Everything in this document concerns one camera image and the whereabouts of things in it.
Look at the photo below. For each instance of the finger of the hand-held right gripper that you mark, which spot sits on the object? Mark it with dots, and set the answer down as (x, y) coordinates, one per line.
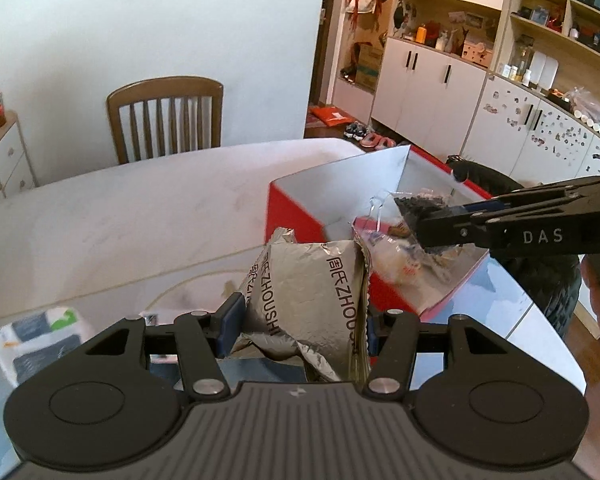
(450, 232)
(500, 202)

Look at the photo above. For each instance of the black woven stool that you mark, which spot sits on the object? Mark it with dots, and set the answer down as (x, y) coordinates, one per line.
(545, 285)

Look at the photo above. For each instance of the dark sneakers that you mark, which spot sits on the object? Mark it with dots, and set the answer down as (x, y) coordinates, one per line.
(355, 131)

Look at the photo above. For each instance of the brown wooden door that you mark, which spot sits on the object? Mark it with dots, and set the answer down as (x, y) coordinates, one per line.
(320, 60)

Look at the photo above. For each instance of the white marble desktop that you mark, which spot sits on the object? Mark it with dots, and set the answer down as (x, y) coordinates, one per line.
(130, 210)

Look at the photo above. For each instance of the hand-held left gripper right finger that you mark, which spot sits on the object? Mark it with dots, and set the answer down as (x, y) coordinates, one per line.
(371, 335)

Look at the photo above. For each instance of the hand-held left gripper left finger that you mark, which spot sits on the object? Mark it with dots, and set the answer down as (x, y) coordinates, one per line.
(230, 317)

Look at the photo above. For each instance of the orange package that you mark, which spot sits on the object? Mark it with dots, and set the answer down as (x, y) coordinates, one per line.
(330, 115)

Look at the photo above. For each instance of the silver snack packet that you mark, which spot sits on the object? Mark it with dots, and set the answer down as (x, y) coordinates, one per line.
(305, 300)

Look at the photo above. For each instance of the clear plastic bag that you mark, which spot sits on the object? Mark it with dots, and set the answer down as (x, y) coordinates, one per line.
(587, 105)

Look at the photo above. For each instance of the pink slippers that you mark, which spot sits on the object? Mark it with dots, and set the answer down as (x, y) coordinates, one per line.
(377, 141)

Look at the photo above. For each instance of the clear bag of dark snacks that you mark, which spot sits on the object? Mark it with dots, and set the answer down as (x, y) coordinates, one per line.
(415, 205)

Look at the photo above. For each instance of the red and white hanging bag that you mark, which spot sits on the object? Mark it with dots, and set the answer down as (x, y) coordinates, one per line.
(362, 0)

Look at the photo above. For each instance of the printed cardboard box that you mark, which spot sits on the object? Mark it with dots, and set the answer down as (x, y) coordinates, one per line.
(369, 65)

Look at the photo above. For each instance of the orange bottle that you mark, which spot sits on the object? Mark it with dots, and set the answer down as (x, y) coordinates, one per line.
(421, 34)

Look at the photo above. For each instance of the tall glass jar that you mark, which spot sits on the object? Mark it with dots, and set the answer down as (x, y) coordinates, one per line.
(522, 57)

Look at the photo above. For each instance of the blueberry bread packet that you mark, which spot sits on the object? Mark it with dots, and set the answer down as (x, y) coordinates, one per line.
(395, 265)

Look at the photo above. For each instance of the white cabinet with stickers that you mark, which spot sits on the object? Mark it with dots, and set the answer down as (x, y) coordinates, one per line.
(510, 130)

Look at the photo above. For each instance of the low white cabinet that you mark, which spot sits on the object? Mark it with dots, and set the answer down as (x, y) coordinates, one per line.
(10, 160)

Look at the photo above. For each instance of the wooden shelf unit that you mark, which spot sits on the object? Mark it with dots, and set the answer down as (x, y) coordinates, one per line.
(580, 55)

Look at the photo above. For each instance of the white and blue tissue pack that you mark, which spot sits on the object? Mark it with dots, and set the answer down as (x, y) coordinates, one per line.
(35, 340)

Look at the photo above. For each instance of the wooden chair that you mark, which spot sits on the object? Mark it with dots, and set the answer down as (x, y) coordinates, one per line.
(165, 87)

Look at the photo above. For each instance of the dark blue speckled pouch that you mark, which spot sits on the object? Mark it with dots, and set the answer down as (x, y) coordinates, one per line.
(260, 370)

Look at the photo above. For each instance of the red cardboard box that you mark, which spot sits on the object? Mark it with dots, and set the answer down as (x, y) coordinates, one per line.
(290, 210)

